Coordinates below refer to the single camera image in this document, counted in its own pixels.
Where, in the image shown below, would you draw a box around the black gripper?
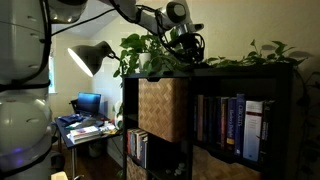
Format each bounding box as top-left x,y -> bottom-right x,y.
182,33 -> 204,64

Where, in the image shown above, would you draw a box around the woven brown basket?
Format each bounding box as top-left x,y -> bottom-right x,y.
125,156 -> 148,180
191,145 -> 264,180
137,77 -> 190,144

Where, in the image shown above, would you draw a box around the black cube shelf unit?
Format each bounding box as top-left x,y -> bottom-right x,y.
121,62 -> 295,180

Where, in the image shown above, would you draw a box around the white plant pot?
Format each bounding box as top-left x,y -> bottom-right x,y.
137,51 -> 153,73

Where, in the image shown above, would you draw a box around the tan hardcover book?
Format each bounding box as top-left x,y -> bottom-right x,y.
196,94 -> 205,143

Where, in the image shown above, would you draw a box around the green pothos plant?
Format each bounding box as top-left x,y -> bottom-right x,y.
112,29 -> 320,180

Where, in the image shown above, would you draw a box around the brown hardcover book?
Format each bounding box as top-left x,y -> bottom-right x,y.
219,96 -> 230,148

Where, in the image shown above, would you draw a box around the blue book yellow label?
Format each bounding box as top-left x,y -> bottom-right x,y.
226,96 -> 238,151

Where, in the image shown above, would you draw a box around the tall blue hardcover book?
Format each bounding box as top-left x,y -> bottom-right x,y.
233,93 -> 247,157

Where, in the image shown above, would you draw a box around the white hardcover book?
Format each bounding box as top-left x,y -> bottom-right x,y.
242,100 -> 265,163

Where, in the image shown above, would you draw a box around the black hardcover book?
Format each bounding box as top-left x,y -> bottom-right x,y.
259,100 -> 275,165

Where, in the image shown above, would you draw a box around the grey desk lamp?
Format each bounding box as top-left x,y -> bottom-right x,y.
67,40 -> 120,79

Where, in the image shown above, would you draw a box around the books on lower left shelf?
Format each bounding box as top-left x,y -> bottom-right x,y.
139,133 -> 150,170

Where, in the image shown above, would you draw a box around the computer monitor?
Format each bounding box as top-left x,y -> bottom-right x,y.
76,91 -> 103,119

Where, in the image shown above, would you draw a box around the colourful cover book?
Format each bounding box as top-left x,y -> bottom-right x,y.
69,125 -> 101,138

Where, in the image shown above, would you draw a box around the white waste bin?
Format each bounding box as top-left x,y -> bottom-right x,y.
87,139 -> 105,159

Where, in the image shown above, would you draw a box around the thick white book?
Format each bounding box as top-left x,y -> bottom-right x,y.
67,133 -> 103,145

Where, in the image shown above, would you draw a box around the blue cloth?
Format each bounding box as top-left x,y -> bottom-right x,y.
58,113 -> 85,127

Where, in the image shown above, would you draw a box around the window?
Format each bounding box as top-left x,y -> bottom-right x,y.
48,54 -> 56,95

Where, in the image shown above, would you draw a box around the blue top desk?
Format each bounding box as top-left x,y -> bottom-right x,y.
54,114 -> 124,180

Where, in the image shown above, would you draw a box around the small beige box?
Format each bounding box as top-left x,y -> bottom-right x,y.
49,171 -> 70,180

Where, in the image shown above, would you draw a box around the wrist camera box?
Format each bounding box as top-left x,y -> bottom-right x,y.
175,22 -> 205,36

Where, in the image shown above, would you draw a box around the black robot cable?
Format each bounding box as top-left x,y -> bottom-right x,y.
0,0 -> 207,94

